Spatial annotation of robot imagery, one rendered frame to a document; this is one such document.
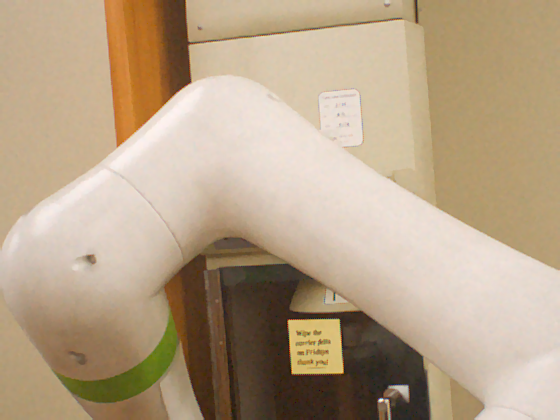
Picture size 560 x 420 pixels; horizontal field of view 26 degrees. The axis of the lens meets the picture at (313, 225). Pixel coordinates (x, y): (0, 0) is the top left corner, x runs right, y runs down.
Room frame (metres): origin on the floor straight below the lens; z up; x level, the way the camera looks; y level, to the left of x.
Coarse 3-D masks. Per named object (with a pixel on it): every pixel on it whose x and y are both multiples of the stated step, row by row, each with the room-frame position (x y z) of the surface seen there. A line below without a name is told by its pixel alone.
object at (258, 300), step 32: (224, 288) 1.69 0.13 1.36; (256, 288) 1.67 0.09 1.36; (288, 288) 1.66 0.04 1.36; (320, 288) 1.64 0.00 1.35; (256, 320) 1.67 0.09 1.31; (352, 320) 1.63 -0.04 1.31; (256, 352) 1.68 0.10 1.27; (288, 352) 1.66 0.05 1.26; (352, 352) 1.63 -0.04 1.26; (384, 352) 1.61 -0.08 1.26; (416, 352) 1.60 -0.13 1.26; (256, 384) 1.68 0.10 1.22; (288, 384) 1.66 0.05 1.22; (320, 384) 1.65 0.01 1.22; (352, 384) 1.63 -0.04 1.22; (384, 384) 1.61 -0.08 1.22; (416, 384) 1.60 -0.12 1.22; (256, 416) 1.68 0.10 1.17; (288, 416) 1.66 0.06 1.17; (320, 416) 1.65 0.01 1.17; (352, 416) 1.63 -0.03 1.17; (416, 416) 1.60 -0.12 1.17
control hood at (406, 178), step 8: (392, 176) 1.50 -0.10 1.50; (400, 176) 1.53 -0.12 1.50; (408, 176) 1.57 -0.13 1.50; (400, 184) 1.53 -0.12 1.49; (408, 184) 1.56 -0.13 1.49; (416, 192) 1.60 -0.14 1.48; (208, 248) 1.67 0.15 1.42; (240, 248) 1.66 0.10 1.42; (248, 248) 1.66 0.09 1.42; (256, 248) 1.65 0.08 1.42
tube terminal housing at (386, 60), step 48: (192, 48) 1.71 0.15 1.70; (240, 48) 1.68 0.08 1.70; (288, 48) 1.66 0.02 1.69; (336, 48) 1.64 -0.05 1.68; (384, 48) 1.62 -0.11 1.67; (288, 96) 1.66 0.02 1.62; (384, 96) 1.62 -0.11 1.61; (384, 144) 1.62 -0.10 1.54; (432, 192) 1.69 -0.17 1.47; (432, 384) 1.61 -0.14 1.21
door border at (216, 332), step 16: (208, 272) 1.70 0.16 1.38; (208, 304) 1.69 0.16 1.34; (224, 320) 1.69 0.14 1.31; (208, 336) 1.70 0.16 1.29; (224, 336) 1.69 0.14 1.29; (224, 352) 1.69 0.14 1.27; (224, 368) 1.69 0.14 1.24; (224, 384) 1.69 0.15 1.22; (224, 400) 1.69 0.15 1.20; (224, 416) 1.69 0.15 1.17
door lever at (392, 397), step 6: (390, 390) 1.61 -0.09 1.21; (396, 390) 1.61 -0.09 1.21; (384, 396) 1.61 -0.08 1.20; (390, 396) 1.59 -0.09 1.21; (396, 396) 1.61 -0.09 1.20; (378, 402) 1.56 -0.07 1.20; (384, 402) 1.56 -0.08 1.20; (390, 402) 1.57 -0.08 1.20; (396, 402) 1.61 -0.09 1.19; (378, 408) 1.57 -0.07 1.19; (384, 408) 1.56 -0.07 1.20; (390, 408) 1.57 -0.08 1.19; (384, 414) 1.56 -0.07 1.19; (390, 414) 1.57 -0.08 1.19
